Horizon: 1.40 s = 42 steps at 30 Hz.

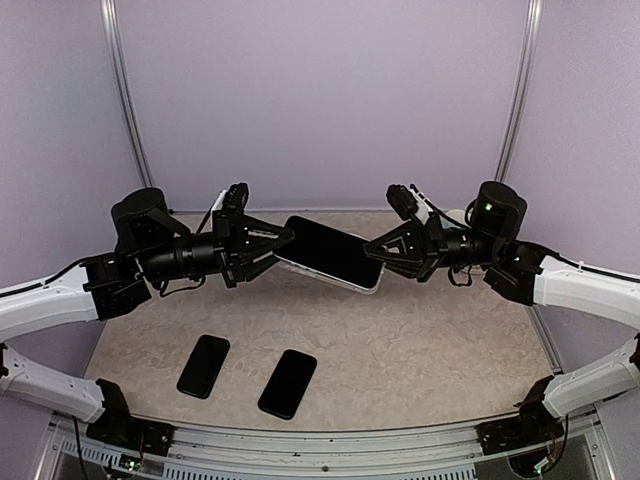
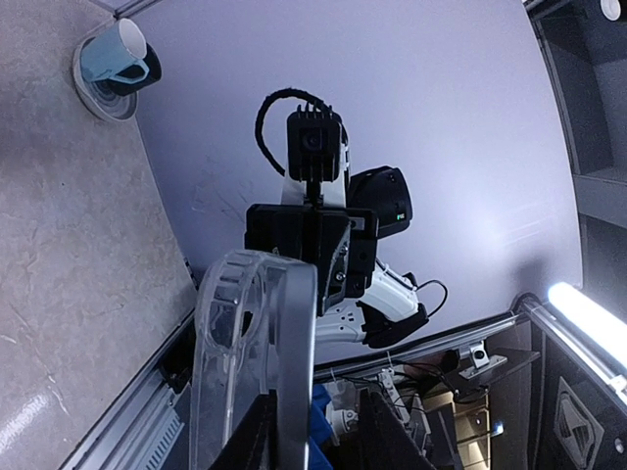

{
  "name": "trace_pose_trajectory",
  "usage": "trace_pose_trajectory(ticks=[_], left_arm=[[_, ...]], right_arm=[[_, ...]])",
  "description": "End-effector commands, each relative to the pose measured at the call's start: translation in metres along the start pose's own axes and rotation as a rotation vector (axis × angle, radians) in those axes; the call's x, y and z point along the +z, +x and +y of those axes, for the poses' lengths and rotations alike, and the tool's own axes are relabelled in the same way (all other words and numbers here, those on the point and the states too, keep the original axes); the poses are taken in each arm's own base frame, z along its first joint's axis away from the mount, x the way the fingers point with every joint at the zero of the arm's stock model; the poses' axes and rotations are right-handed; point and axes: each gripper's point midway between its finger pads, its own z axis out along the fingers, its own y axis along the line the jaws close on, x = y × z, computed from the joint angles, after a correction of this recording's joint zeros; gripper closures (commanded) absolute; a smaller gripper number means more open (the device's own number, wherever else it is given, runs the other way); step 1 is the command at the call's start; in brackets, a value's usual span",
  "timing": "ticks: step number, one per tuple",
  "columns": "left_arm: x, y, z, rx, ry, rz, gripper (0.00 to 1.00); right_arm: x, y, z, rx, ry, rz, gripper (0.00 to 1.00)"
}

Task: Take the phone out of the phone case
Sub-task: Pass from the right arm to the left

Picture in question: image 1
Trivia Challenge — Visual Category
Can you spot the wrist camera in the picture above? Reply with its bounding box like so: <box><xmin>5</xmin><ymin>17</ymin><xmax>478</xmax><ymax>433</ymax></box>
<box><xmin>386</xmin><ymin>184</ymin><xmax>433</xmax><ymax>225</ymax></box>
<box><xmin>210</xmin><ymin>182</ymin><xmax>249</xmax><ymax>215</ymax></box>

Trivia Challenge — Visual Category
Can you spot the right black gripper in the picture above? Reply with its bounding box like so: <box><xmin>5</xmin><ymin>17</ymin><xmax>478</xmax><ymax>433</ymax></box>
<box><xmin>362</xmin><ymin>210</ymin><xmax>503</xmax><ymax>282</ymax></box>

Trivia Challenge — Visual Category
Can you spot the light blue mug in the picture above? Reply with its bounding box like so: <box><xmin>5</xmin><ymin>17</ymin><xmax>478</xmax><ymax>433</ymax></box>
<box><xmin>447</xmin><ymin>209</ymin><xmax>467</xmax><ymax>224</ymax></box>

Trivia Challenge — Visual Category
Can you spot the aluminium frame post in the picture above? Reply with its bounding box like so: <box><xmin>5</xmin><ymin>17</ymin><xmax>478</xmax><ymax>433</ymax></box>
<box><xmin>494</xmin><ymin>0</ymin><xmax>543</xmax><ymax>183</ymax></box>
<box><xmin>100</xmin><ymin>0</ymin><xmax>155</xmax><ymax>187</ymax></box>

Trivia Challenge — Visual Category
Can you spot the front aluminium rail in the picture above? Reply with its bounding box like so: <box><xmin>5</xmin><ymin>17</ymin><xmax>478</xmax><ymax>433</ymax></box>
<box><xmin>31</xmin><ymin>411</ymin><xmax>621</xmax><ymax>479</ymax></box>

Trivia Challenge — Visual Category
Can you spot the black phone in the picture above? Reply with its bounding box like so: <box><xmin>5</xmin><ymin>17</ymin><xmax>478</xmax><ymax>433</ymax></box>
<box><xmin>176</xmin><ymin>335</ymin><xmax>230</xmax><ymax>399</ymax></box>
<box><xmin>258</xmin><ymin>349</ymin><xmax>317</xmax><ymax>420</ymax></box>

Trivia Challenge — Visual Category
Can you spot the left aluminium frame post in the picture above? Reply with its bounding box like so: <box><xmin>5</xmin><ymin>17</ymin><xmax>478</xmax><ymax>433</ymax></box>
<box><xmin>100</xmin><ymin>0</ymin><xmax>155</xmax><ymax>187</ymax></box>

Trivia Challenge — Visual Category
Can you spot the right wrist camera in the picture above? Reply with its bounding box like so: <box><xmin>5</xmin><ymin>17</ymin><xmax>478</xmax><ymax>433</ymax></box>
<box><xmin>386</xmin><ymin>184</ymin><xmax>433</xmax><ymax>225</ymax></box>

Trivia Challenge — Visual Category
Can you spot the right aluminium frame post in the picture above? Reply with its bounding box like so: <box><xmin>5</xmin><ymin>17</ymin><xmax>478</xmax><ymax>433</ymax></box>
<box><xmin>494</xmin><ymin>0</ymin><xmax>543</xmax><ymax>183</ymax></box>

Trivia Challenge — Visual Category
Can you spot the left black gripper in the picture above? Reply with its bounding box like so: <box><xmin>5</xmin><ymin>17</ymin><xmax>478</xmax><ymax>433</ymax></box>
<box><xmin>139</xmin><ymin>207</ymin><xmax>295</xmax><ymax>287</ymax></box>

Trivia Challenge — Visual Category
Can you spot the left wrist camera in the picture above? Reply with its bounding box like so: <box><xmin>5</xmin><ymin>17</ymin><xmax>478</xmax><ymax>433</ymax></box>
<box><xmin>210</xmin><ymin>182</ymin><xmax>249</xmax><ymax>215</ymax></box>

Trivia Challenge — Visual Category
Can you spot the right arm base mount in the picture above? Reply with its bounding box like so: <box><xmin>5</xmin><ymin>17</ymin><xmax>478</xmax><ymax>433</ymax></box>
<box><xmin>476</xmin><ymin>416</ymin><xmax>564</xmax><ymax>455</ymax></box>

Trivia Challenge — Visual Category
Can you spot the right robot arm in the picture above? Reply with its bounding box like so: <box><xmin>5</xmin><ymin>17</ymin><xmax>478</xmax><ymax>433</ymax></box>
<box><xmin>364</xmin><ymin>181</ymin><xmax>639</xmax><ymax>444</ymax></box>

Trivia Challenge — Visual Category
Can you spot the phone from clear case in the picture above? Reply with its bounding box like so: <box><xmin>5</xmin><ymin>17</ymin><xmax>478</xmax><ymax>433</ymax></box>
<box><xmin>279</xmin><ymin>215</ymin><xmax>384</xmax><ymax>290</ymax></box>

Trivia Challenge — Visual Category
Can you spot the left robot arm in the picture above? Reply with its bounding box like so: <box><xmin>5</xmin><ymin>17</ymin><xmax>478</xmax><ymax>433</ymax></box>
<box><xmin>1</xmin><ymin>183</ymin><xmax>294</xmax><ymax>445</ymax></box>

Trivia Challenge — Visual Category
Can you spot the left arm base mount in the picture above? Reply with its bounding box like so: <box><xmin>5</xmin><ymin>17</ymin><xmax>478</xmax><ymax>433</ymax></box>
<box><xmin>86</xmin><ymin>416</ymin><xmax>175</xmax><ymax>457</ymax></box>

